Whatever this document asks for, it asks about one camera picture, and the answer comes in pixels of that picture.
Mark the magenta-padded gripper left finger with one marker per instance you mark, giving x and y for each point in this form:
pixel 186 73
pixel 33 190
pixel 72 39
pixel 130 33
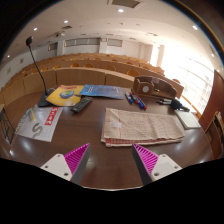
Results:
pixel 76 159

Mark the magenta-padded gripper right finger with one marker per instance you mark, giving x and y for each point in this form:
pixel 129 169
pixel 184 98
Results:
pixel 146 159

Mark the beige towel with red stripes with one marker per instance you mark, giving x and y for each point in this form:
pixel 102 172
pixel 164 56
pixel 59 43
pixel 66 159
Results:
pixel 141 126

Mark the white magazine with red print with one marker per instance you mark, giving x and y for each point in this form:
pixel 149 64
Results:
pixel 38 126

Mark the black remote control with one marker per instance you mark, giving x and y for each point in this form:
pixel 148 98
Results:
pixel 81 104

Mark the red marker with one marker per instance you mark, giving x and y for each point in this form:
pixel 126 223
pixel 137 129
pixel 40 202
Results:
pixel 142 103
pixel 133 97

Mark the blue marker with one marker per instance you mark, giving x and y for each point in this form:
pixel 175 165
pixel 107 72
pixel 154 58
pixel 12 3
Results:
pixel 128 98
pixel 139 103

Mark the white notepad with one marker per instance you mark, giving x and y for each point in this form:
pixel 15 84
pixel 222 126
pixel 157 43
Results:
pixel 188 119

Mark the black marker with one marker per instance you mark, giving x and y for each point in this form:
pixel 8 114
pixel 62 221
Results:
pixel 163 102
pixel 164 99

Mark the black handheld microphone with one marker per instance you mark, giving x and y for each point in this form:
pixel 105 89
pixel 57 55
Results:
pixel 176 104

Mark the yellow book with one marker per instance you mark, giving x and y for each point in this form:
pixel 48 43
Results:
pixel 60 96

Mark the black gooseneck desk microphone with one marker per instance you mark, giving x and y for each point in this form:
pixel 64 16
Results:
pixel 45 99

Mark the wooden desk organizer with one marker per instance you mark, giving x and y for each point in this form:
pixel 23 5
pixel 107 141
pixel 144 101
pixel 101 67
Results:
pixel 146 87

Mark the blue booklet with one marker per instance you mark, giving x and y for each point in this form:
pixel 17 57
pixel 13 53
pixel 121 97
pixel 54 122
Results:
pixel 101 91

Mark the wooden shelf unit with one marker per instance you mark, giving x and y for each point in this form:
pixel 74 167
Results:
pixel 215 133

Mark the black metal rack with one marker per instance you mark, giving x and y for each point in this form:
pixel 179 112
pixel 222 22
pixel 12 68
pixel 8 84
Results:
pixel 6 128

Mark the wooden lecture hall seat rows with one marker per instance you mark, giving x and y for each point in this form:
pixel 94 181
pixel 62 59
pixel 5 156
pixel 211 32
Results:
pixel 80 76

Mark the round ceiling lights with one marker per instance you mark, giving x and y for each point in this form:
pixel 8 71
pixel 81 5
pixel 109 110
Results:
pixel 120 10

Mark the ceiling air vent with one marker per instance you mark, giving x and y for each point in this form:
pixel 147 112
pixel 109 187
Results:
pixel 125 3

